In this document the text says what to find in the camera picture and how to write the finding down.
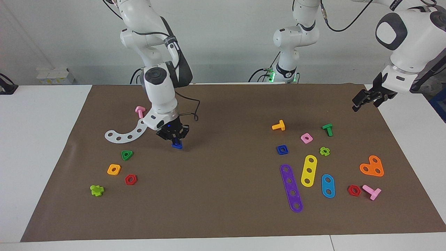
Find blue two-hole plate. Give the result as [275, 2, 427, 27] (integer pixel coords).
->
[321, 174, 336, 199]

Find orange heart-shaped plate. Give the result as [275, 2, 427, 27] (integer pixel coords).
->
[359, 155, 384, 177]

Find purple four-hole plate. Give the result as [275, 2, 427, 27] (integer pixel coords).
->
[280, 164, 303, 213]

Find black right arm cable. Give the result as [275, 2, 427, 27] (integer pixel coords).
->
[132, 30, 201, 122]

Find yellow three-hole plate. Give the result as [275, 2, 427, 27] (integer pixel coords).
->
[301, 155, 318, 188]

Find blue crate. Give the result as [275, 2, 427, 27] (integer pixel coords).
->
[430, 89, 446, 123]

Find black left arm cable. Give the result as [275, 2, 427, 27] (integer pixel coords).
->
[321, 0, 375, 32]

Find white curved five-hole plate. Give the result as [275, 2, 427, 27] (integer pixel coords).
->
[105, 118, 149, 144]

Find black stand pole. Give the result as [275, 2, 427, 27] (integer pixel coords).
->
[410, 52, 446, 93]

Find brown table mat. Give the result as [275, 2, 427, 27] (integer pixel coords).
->
[20, 83, 446, 243]

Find black clamp base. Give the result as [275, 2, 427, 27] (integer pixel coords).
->
[0, 73, 18, 95]

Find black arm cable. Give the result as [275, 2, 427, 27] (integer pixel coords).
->
[321, 0, 375, 32]
[132, 30, 201, 122]

